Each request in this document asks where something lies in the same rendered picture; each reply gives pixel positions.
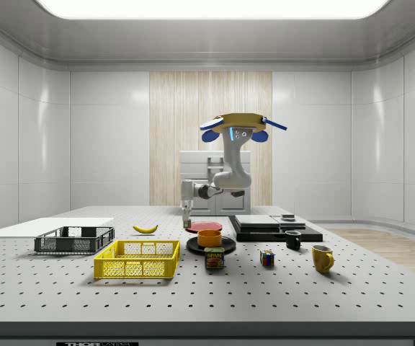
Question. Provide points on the black stove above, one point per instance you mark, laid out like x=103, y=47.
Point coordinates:
x=258, y=225

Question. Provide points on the white board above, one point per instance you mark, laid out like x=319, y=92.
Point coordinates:
x=49, y=225

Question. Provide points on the yellow mug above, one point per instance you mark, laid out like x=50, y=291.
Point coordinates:
x=321, y=259

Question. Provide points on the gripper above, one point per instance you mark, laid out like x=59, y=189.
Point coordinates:
x=186, y=210

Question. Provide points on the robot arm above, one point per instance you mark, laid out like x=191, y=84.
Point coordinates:
x=233, y=162

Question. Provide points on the red plate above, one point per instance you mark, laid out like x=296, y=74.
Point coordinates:
x=207, y=226

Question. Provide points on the puzzle cube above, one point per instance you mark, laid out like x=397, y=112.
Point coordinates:
x=267, y=258

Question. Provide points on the yellow bowl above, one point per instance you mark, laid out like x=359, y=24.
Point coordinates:
x=209, y=239

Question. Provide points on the black plate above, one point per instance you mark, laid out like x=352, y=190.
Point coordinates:
x=229, y=246

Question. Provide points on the banana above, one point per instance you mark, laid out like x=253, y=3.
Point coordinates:
x=145, y=230

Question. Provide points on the black mug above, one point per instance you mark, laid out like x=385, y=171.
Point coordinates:
x=292, y=240

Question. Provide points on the yellow basket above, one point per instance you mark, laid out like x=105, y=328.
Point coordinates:
x=135, y=268

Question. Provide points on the dark grey basket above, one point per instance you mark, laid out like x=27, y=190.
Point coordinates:
x=101, y=241

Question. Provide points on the flat-sided can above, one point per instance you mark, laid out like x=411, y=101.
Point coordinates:
x=214, y=258

